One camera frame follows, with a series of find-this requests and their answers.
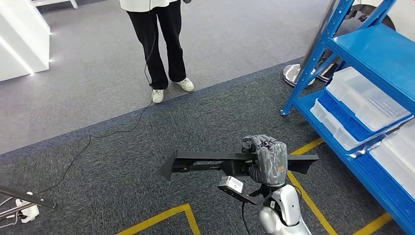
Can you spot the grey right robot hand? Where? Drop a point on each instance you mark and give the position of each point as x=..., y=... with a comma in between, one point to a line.
x=274, y=162

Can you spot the black plastic plate frame part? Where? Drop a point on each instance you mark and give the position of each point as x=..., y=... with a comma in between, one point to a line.
x=201, y=155

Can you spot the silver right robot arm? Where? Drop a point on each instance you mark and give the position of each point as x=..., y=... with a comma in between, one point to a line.
x=285, y=211

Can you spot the blue metal shelf rack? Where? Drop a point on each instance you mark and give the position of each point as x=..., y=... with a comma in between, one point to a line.
x=382, y=48

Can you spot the clear plastic bin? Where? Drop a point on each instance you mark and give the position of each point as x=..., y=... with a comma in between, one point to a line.
x=366, y=97
x=398, y=155
x=330, y=126

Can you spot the blue plastic bin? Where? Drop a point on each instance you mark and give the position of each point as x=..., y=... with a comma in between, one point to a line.
x=343, y=120

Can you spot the yellow floor tape outline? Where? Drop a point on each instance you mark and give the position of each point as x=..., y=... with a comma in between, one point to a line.
x=191, y=217

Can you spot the standing person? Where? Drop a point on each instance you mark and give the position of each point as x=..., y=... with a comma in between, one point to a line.
x=155, y=42

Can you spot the white car with red stripe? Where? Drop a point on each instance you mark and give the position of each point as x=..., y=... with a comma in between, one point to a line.
x=405, y=13

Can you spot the black metal stand legs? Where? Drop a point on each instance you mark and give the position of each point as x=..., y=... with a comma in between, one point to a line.
x=29, y=199

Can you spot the white power strip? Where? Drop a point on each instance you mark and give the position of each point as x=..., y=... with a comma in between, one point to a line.
x=29, y=211

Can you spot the white lit cabinet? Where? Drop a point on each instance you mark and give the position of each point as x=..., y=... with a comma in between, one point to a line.
x=19, y=39

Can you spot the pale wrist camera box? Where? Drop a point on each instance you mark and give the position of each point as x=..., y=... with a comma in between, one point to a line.
x=231, y=184

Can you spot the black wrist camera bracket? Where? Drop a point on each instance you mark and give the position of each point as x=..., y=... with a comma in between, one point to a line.
x=240, y=196

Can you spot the chrome stanchion post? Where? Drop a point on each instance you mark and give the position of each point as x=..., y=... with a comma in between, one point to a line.
x=329, y=73
x=291, y=74

